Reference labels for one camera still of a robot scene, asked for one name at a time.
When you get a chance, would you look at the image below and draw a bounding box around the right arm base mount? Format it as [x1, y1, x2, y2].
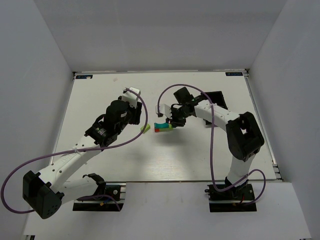
[204, 183, 257, 213]

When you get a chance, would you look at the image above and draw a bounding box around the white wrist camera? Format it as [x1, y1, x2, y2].
[155, 103, 172, 119]
[121, 87, 141, 109]

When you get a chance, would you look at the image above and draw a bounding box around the long green block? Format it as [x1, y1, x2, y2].
[159, 127, 173, 132]

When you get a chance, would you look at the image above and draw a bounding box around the flat green block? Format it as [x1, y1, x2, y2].
[140, 123, 151, 134]

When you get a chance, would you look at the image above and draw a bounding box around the left blue corner label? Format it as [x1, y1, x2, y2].
[75, 75, 93, 79]

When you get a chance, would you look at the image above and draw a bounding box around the right blue corner label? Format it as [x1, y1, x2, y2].
[225, 72, 243, 77]

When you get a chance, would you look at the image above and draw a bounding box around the purple cable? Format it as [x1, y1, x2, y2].
[156, 83, 267, 206]
[0, 87, 149, 214]

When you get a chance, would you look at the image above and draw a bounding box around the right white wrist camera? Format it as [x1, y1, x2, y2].
[155, 103, 172, 119]

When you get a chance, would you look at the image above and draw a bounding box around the teal arch block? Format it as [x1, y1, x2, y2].
[154, 122, 170, 129]

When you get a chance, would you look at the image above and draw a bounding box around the blue corner label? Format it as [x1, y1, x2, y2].
[225, 72, 243, 77]
[75, 75, 93, 79]

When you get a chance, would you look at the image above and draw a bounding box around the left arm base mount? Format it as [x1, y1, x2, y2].
[72, 183, 126, 212]

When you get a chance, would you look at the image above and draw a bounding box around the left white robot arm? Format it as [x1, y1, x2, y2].
[22, 89, 143, 219]

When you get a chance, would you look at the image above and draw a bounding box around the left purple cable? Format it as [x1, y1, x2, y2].
[0, 87, 149, 214]

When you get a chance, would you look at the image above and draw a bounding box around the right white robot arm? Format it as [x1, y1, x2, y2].
[156, 84, 265, 198]

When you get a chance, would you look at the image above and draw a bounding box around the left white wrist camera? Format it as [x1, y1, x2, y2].
[121, 87, 141, 109]

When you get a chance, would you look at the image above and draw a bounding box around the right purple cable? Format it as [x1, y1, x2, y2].
[156, 83, 267, 206]

